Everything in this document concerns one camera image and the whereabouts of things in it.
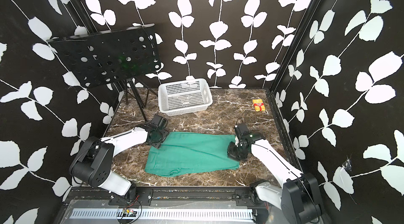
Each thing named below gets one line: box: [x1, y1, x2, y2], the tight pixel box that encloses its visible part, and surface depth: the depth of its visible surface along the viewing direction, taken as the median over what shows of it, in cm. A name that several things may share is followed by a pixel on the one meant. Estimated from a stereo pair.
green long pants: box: [144, 131, 241, 178], surface depth 86 cm
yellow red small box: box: [252, 98, 266, 112], surface depth 113 cm
